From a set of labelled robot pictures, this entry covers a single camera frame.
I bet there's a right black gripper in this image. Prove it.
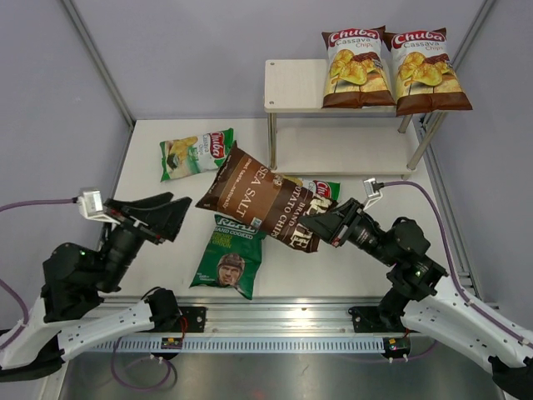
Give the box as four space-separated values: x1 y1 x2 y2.
299 197 398 267

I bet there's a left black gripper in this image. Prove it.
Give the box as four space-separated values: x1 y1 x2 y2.
95 192 193 293

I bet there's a brown Kettle sea salt bag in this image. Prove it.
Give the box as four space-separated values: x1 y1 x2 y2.
196 144 336 253

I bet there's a brown Chuba bag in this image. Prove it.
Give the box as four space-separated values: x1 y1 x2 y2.
322 26 396 109
383 28 472 116

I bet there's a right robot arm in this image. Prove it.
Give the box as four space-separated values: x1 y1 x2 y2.
300 199 532 399

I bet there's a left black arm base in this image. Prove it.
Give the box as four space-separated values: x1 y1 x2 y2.
177 306 207 333

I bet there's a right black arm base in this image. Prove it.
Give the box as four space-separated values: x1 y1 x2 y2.
348 306 401 333

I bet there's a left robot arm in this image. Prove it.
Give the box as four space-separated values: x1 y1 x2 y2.
1 188 192 383

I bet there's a white two-tier shelf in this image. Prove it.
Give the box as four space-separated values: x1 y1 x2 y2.
264 59 446 178

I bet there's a green Real chips bag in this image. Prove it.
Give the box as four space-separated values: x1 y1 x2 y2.
190 214 267 300

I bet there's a green Chuba bag centre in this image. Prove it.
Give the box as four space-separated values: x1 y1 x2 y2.
285 176 341 202

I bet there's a green chuba bag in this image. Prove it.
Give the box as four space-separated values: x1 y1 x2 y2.
159 127 234 182
285 176 341 202

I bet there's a green Chuba bag far left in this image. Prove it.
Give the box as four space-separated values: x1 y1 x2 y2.
159 127 234 182

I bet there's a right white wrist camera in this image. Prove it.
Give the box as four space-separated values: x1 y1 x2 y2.
363 177 385 210

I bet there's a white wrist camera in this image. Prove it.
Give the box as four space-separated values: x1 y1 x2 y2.
76 187 108 223
363 177 385 210

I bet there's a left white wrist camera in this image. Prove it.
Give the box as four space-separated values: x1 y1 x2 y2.
76 187 108 223

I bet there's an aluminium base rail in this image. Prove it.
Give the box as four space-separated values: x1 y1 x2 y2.
94 297 405 354

